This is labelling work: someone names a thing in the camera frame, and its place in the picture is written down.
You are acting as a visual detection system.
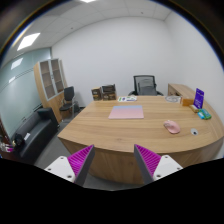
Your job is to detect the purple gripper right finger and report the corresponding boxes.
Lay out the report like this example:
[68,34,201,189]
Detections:
[134,144,182,185]

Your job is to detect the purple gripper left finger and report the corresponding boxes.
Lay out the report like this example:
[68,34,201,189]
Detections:
[45,145,95,186]

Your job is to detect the pink computer mouse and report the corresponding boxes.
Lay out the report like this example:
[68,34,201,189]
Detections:
[164,120,180,134]

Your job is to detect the pink blue mouse pad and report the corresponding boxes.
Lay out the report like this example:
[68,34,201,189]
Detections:
[109,105,144,119]

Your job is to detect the large wooden desk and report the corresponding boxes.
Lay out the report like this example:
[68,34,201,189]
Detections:
[58,96,224,184]

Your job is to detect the black leather sofa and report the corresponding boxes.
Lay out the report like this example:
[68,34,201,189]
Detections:
[12,108,58,163]

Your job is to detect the black side chair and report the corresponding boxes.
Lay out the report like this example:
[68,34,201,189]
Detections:
[59,86,80,118]

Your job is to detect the white round object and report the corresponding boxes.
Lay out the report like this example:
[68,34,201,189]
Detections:
[165,96,181,103]

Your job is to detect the small yellow box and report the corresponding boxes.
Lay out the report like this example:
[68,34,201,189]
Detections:
[189,105,199,113]

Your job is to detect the white booklet on desk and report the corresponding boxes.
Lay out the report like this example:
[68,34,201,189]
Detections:
[118,96,137,102]

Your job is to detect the brown cardboard box left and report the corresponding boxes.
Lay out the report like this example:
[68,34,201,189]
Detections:
[91,87,102,101]

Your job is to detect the brown cardboard box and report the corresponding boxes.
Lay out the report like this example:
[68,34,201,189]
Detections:
[102,84,116,100]
[91,87,102,101]

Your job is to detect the purple sign stand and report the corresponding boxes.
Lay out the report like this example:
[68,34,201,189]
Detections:
[194,89,204,109]

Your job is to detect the wooden side cabinet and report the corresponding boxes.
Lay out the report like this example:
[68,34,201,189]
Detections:
[168,84,195,106]

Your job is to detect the black mesh office chair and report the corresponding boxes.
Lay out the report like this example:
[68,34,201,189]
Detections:
[129,75,162,96]

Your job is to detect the brown cardboard box right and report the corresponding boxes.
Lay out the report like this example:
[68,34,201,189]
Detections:
[102,84,116,100]

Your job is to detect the wooden glass-door cabinet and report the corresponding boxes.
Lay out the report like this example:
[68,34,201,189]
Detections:
[33,59,65,122]

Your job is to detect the desk cable grommet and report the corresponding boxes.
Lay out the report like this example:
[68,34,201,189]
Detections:
[191,128,198,136]

